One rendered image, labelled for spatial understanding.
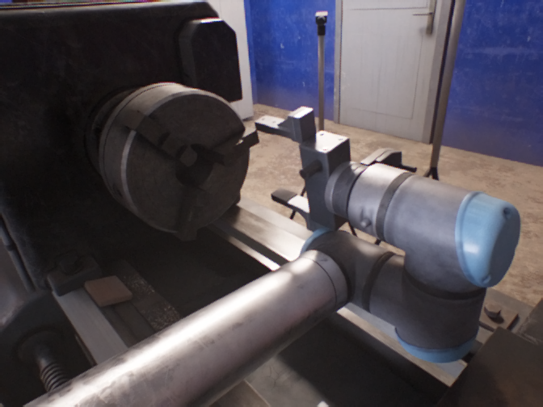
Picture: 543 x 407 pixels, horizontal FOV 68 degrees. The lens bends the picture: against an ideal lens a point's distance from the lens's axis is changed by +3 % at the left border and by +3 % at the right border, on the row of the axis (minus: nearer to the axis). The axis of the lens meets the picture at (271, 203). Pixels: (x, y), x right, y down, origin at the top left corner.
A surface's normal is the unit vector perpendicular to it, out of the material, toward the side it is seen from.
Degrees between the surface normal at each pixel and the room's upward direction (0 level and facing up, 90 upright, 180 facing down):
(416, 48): 90
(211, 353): 43
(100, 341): 36
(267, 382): 19
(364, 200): 65
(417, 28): 90
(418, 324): 89
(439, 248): 88
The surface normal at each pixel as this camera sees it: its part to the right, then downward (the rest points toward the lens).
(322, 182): -0.72, 0.51
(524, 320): -0.07, -0.87
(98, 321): -0.49, -0.49
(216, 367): 0.66, -0.15
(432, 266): -0.63, 0.41
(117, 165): -0.73, 0.11
